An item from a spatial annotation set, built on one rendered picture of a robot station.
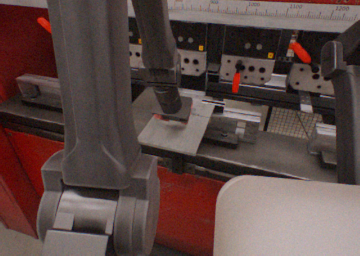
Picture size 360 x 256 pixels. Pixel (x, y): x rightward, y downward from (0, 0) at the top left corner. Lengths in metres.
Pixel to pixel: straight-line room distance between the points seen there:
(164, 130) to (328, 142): 0.53
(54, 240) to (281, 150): 0.81
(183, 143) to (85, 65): 0.54
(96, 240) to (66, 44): 0.16
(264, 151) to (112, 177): 0.74
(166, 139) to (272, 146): 0.41
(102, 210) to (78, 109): 0.10
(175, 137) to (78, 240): 0.53
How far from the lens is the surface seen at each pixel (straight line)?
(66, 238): 0.25
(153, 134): 0.75
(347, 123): 0.57
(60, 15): 0.21
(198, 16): 0.77
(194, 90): 0.89
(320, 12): 0.75
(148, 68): 0.51
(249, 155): 0.89
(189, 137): 0.73
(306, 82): 0.80
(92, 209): 0.26
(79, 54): 0.20
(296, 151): 0.96
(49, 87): 1.22
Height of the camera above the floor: 1.46
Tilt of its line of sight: 35 degrees down
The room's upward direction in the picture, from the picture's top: straight up
